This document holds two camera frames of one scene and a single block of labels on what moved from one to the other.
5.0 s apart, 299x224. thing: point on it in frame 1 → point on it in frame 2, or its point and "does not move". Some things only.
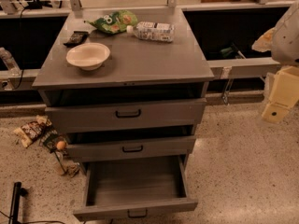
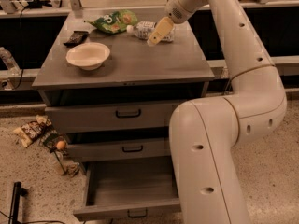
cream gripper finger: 284,94 → 181,5
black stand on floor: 17,191 does not move
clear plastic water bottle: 152,31 does not move
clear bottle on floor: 56,163 does not move
